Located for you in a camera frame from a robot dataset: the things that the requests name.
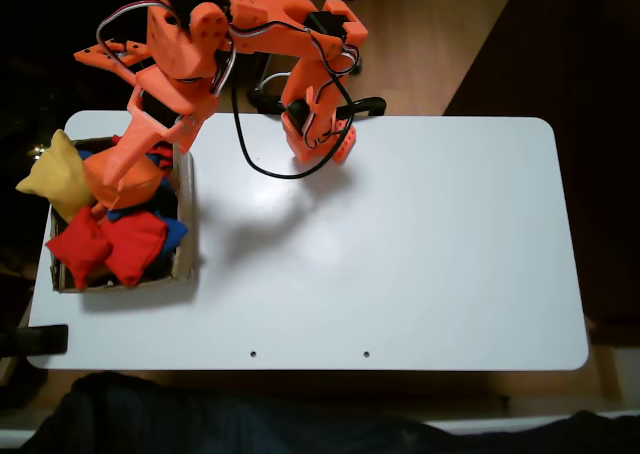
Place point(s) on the orange bean bag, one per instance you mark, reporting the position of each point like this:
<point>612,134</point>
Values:
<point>140,184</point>

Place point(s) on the red bean bag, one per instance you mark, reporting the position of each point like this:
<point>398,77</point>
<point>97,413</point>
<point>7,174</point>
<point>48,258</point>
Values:
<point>80,249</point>
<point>132,246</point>
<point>162,150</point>

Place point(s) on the large blue bean bag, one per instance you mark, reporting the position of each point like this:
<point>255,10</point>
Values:
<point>170,204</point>

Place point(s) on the yellow bean bag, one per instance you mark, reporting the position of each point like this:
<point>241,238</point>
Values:
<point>55,179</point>

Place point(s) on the small blue bean bag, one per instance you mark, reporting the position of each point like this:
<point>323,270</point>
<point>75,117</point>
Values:
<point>175,231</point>

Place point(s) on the cardboard box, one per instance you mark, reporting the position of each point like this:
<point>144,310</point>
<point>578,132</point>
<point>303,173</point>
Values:
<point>185,234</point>

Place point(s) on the orange camera mount with camera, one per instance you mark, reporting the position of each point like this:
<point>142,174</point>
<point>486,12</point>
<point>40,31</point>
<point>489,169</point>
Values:
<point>100,56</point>

